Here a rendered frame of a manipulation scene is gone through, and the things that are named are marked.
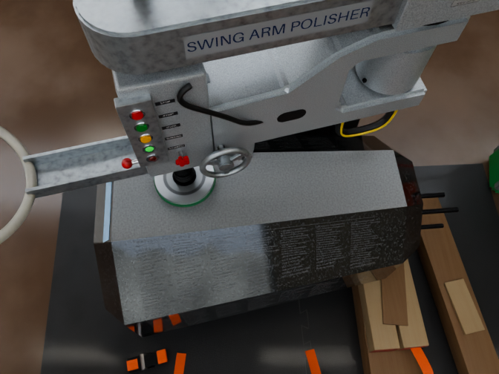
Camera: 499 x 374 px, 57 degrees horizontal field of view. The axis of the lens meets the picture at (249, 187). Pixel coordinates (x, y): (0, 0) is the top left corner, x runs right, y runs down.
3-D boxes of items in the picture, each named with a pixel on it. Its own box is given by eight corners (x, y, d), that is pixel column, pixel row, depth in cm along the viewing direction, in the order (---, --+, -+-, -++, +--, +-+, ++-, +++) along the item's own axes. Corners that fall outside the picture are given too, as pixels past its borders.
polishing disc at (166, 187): (158, 150, 170) (158, 148, 169) (216, 152, 170) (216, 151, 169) (151, 203, 161) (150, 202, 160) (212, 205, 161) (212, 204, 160)
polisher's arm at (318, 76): (386, 77, 162) (441, -45, 118) (413, 132, 153) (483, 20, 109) (179, 123, 153) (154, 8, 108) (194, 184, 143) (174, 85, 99)
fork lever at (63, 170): (241, 110, 155) (241, 102, 151) (257, 159, 148) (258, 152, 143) (27, 154, 145) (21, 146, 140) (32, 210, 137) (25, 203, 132)
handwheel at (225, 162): (243, 145, 142) (243, 118, 129) (252, 173, 138) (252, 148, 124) (194, 156, 140) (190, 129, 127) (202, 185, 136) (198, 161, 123)
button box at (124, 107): (167, 153, 128) (149, 90, 103) (169, 161, 127) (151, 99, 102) (139, 159, 127) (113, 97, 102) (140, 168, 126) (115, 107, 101)
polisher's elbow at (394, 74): (344, 53, 143) (359, 3, 125) (402, 41, 145) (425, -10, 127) (367, 102, 135) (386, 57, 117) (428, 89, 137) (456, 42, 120)
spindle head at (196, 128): (247, 99, 153) (250, -11, 112) (266, 156, 144) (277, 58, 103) (139, 122, 148) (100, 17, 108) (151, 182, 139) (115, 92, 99)
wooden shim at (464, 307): (443, 283, 228) (444, 282, 227) (462, 279, 229) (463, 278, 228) (464, 335, 218) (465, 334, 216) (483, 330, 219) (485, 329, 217)
